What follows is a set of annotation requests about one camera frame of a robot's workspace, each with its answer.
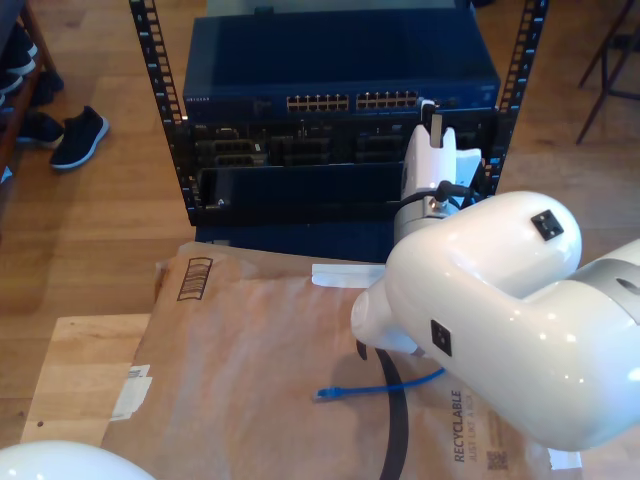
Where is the black rack server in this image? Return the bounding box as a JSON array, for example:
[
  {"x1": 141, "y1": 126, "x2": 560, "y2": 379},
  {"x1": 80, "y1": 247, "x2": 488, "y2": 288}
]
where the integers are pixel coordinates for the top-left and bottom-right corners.
[{"x1": 185, "y1": 117, "x2": 499, "y2": 169}]

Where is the pale grey board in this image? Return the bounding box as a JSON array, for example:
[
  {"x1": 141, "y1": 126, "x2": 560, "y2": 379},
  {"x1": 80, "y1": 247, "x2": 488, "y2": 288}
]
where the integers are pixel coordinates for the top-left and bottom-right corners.
[{"x1": 206, "y1": 0, "x2": 474, "y2": 20}]

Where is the brown paper mailer envelope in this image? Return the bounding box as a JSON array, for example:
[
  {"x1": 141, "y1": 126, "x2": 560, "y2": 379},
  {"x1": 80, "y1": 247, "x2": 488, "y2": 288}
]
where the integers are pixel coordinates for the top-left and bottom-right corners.
[{"x1": 99, "y1": 242, "x2": 584, "y2": 480}]

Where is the black rack frame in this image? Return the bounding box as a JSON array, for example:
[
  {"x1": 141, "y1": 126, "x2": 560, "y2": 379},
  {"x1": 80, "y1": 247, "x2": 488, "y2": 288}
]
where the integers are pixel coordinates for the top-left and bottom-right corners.
[{"x1": 128, "y1": 0, "x2": 550, "y2": 229}]

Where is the dark sneaker white sole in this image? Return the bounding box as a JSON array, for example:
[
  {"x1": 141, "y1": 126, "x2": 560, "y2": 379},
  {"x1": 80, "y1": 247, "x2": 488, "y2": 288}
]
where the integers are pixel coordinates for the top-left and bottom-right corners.
[
  {"x1": 14, "y1": 112, "x2": 65, "y2": 150},
  {"x1": 0, "y1": 22, "x2": 39, "y2": 76},
  {"x1": 49, "y1": 105, "x2": 110, "y2": 171}
]

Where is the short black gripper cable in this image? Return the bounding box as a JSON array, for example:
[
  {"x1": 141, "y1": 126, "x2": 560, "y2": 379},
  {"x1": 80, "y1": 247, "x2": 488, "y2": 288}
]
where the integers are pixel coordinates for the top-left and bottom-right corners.
[{"x1": 434, "y1": 180, "x2": 484, "y2": 209}]

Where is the dark metal chair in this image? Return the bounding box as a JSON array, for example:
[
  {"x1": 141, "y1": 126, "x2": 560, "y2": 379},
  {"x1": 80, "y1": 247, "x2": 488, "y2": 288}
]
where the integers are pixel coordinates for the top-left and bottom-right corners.
[{"x1": 574, "y1": 0, "x2": 640, "y2": 146}]

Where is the dark shoe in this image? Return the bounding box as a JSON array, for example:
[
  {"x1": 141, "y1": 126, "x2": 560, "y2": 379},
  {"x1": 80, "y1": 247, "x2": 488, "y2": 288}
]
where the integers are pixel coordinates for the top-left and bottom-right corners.
[{"x1": 32, "y1": 71, "x2": 65, "y2": 106}]

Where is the blue network cable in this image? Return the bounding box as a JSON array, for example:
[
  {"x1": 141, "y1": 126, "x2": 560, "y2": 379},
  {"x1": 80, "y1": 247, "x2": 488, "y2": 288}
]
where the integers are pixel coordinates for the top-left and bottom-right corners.
[{"x1": 312, "y1": 366, "x2": 447, "y2": 404}]

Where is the blue network switch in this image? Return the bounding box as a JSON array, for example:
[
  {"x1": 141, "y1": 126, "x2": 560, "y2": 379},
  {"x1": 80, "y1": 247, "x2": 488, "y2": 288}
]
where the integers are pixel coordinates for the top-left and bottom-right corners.
[{"x1": 182, "y1": 10, "x2": 502, "y2": 121}]

